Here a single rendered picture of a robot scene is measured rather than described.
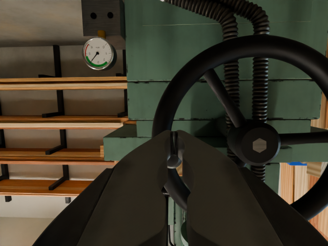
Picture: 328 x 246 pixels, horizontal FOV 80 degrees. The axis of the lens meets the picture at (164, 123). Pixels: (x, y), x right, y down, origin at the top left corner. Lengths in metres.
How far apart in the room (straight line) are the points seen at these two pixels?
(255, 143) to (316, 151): 0.31
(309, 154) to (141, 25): 0.48
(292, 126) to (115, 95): 2.68
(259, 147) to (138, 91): 0.29
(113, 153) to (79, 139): 2.80
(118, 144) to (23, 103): 3.26
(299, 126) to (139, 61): 0.39
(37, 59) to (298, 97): 3.39
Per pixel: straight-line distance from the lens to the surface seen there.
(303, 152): 0.56
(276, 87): 0.51
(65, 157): 2.91
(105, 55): 0.43
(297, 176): 2.56
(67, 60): 3.33
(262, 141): 0.29
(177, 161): 0.23
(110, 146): 0.50
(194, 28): 0.48
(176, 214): 0.95
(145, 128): 0.47
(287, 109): 0.53
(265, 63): 0.37
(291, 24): 0.55
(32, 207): 4.12
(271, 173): 0.43
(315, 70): 0.33
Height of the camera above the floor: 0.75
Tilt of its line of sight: 8 degrees up
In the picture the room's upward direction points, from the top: 179 degrees clockwise
